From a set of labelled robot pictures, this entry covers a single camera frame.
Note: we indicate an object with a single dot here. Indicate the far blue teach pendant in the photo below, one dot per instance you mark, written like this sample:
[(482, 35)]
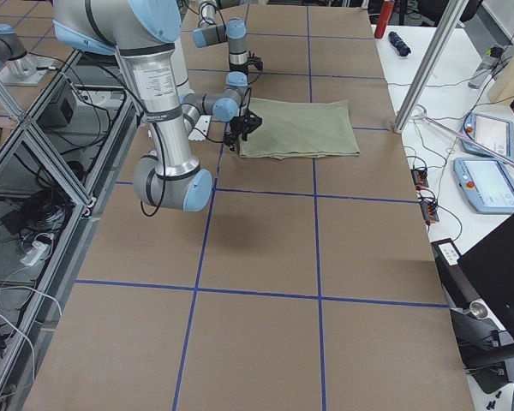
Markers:
[(492, 132)]

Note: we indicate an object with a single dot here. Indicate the white power strip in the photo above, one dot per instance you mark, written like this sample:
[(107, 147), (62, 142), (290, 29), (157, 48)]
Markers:
[(39, 251)]

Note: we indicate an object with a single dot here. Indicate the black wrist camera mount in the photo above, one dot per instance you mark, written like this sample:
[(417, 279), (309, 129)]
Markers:
[(255, 62)]

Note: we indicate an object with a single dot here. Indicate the near blue teach pendant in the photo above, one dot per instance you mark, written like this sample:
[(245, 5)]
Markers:
[(486, 185)]

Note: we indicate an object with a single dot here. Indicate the silver reacher grabber tool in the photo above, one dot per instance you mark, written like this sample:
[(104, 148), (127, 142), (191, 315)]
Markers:
[(469, 145)]

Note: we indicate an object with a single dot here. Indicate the red cylinder bottle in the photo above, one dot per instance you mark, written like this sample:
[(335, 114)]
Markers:
[(384, 18)]

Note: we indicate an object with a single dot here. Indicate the folded navy umbrella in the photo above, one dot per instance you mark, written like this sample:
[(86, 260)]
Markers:
[(398, 44)]

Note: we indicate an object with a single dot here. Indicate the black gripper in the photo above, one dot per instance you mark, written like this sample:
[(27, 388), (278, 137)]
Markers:
[(240, 125)]

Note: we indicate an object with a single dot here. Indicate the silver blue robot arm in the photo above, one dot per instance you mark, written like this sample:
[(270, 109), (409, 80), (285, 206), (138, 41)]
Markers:
[(144, 37), (213, 30)]

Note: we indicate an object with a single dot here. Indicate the aluminium frame post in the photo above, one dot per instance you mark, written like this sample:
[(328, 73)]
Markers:
[(453, 12)]

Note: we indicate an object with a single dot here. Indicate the olive green long-sleeve shirt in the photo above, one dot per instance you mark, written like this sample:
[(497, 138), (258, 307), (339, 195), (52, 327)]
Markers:
[(300, 130)]

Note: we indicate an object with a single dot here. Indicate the blue teach pendant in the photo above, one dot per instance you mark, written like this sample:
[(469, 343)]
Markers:
[(492, 132), (486, 185)]

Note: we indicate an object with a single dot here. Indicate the black laptop computer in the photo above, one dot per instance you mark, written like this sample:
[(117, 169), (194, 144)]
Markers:
[(485, 272)]

